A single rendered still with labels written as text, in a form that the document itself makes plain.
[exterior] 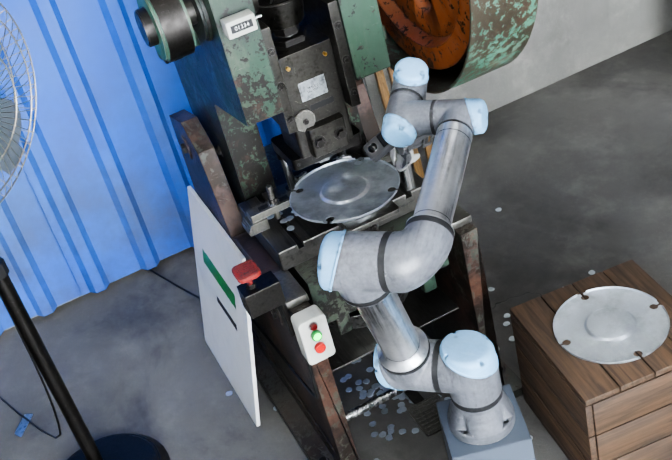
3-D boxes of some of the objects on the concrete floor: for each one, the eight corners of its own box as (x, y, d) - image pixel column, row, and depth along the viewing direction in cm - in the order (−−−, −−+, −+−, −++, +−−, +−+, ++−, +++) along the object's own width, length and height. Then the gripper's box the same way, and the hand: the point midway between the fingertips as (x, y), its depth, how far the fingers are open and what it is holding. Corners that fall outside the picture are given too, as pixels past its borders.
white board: (256, 427, 302) (241, 259, 274) (204, 340, 342) (186, 186, 314) (260, 425, 302) (245, 258, 274) (208, 339, 342) (190, 185, 314)
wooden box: (724, 440, 260) (723, 342, 241) (596, 497, 254) (584, 401, 235) (639, 350, 293) (632, 258, 274) (523, 399, 287) (508, 308, 268)
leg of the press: (368, 478, 276) (289, 218, 227) (332, 498, 273) (244, 239, 224) (252, 311, 350) (174, 88, 301) (222, 325, 347) (138, 102, 298)
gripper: (437, 116, 225) (430, 171, 243) (415, 90, 230) (410, 146, 247) (405, 131, 223) (401, 186, 240) (384, 105, 227) (381, 160, 245)
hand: (396, 167), depth 242 cm, fingers closed
